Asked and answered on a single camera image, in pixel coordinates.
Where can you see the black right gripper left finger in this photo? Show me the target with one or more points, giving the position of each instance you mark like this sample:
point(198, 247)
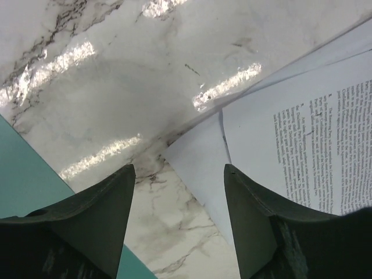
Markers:
point(81, 236)

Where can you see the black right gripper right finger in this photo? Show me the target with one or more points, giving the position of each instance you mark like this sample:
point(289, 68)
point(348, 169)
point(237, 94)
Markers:
point(278, 238)

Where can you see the teal plastic folder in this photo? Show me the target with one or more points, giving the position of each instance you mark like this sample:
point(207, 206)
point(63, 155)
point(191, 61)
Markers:
point(28, 183)

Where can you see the printed white paper sheets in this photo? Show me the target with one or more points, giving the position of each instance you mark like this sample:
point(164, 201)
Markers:
point(304, 132)

